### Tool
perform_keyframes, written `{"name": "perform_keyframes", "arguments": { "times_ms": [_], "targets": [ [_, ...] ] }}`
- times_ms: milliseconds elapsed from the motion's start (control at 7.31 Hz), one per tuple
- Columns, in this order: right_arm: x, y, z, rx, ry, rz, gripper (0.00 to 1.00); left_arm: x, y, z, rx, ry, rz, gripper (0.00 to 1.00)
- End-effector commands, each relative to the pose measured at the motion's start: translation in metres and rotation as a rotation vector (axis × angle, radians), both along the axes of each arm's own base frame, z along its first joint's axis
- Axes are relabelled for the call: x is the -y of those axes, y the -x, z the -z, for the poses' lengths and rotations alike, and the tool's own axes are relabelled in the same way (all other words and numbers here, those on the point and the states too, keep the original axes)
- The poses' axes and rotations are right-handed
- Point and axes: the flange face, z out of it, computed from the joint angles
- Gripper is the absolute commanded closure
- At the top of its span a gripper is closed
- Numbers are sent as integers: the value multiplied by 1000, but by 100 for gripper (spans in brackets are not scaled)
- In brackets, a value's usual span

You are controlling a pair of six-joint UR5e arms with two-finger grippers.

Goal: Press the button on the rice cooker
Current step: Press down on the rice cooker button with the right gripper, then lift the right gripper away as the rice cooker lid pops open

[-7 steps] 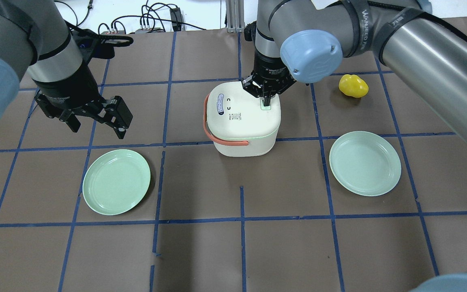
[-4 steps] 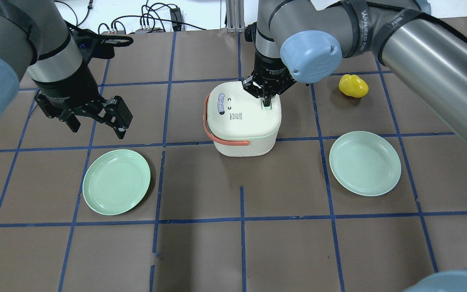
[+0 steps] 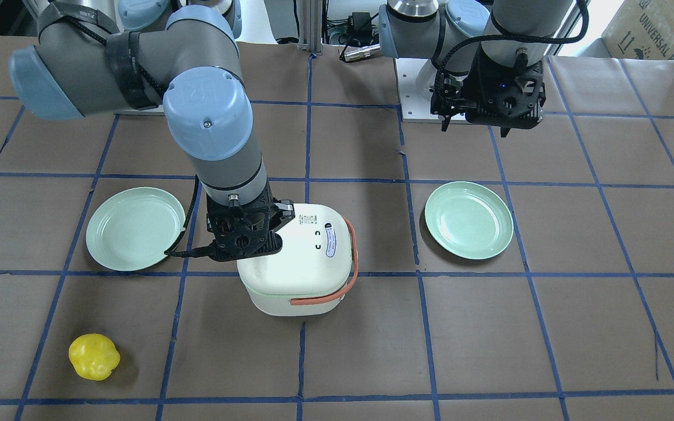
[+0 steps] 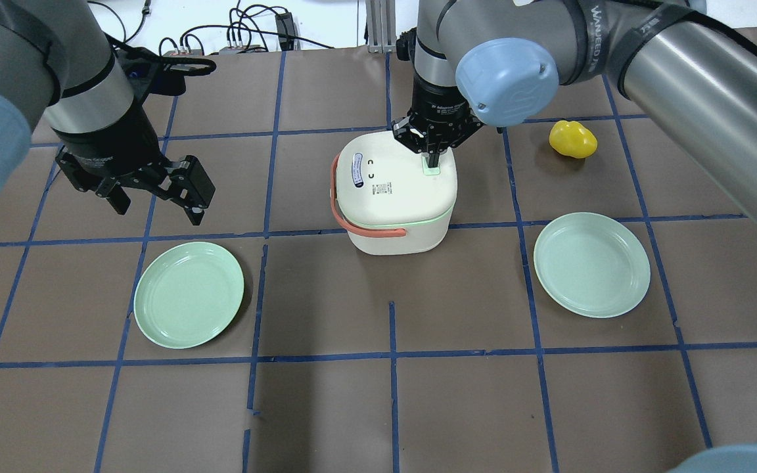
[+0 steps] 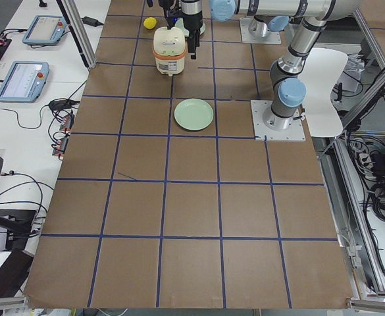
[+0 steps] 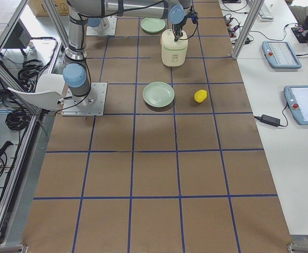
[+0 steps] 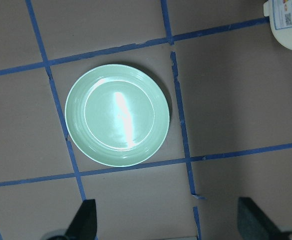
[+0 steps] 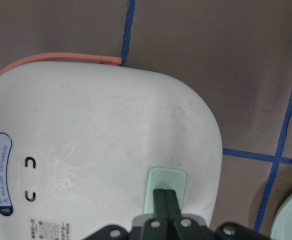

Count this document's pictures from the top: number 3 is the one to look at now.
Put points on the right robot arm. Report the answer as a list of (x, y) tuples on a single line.
[(84, 65)]

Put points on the yellow toy bell pepper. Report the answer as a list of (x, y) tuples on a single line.
[(93, 356)]

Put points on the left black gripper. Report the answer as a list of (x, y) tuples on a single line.
[(481, 75)]

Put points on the green plate near right arm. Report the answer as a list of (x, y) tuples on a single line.
[(133, 229)]

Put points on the aluminium frame post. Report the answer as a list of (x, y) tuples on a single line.
[(310, 26)]

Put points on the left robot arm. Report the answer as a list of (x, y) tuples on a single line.
[(449, 33)]

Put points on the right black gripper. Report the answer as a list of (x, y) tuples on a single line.
[(282, 214)]

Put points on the white rice cooker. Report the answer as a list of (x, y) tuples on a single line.
[(317, 266)]

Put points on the cardboard box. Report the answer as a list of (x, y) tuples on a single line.
[(641, 30)]

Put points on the green plate near left arm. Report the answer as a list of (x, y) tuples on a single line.
[(469, 220)]

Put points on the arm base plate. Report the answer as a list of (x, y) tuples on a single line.
[(415, 77)]

